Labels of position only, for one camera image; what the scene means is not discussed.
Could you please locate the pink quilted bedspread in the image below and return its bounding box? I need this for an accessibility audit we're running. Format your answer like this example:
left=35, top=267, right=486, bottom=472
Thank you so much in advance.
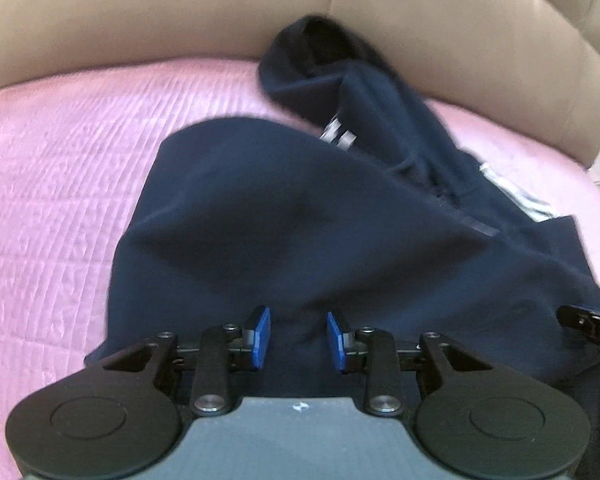
left=0, top=57, right=600, bottom=480

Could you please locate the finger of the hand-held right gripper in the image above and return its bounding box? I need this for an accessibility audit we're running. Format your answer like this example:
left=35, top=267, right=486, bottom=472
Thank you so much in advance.
left=556, top=304, right=600, bottom=357

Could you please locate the navy hoodie with white stripes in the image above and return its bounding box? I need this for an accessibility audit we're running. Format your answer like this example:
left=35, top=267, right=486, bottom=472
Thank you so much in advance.
left=82, top=15, right=600, bottom=411

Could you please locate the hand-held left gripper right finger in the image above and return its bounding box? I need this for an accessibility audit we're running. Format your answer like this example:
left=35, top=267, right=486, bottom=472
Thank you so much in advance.
left=325, top=311, right=518, bottom=418

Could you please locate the beige padded headboard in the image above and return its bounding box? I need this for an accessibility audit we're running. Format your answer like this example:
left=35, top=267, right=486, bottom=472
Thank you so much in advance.
left=0, top=0, right=600, bottom=171

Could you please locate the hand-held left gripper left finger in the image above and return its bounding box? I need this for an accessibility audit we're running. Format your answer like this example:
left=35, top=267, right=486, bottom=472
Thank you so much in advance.
left=84, top=306, right=272, bottom=417

